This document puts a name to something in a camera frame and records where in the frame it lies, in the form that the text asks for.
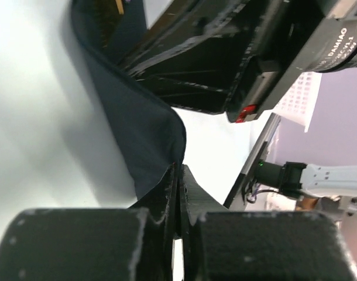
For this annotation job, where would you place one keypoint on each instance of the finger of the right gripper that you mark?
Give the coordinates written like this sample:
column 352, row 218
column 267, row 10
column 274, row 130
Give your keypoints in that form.
column 189, row 58

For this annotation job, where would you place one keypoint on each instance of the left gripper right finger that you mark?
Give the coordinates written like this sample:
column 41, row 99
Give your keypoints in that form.
column 219, row 244

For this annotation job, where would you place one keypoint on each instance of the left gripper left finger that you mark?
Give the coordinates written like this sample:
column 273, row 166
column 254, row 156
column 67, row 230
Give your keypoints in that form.
column 134, row 243

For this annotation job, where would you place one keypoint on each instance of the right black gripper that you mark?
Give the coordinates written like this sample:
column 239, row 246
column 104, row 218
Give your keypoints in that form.
column 318, row 36

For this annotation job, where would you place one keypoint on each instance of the black paper napkin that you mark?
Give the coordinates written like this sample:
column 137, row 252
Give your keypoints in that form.
column 149, row 133

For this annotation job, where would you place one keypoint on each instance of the gold knife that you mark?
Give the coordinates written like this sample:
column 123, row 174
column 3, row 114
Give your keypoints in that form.
column 108, row 13

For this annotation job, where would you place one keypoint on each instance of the white plastic basket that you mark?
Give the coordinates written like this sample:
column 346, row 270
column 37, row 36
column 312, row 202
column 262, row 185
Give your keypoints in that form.
column 298, row 103

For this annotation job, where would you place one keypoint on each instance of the aluminium rail frame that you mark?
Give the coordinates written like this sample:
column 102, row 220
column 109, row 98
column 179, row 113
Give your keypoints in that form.
column 244, row 187

